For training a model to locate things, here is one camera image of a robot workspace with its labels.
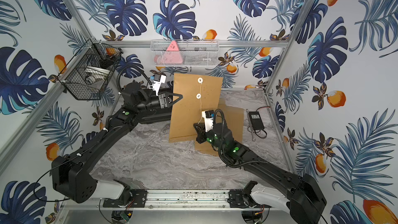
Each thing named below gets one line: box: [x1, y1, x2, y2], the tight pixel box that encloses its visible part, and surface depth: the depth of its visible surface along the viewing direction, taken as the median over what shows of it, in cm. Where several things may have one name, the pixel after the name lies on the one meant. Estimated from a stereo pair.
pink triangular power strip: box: [162, 40, 183, 64], surface depth 92 cm
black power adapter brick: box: [248, 110, 265, 131], surface depth 104 cm
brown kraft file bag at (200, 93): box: [168, 73, 224, 143], surface depth 71 cm
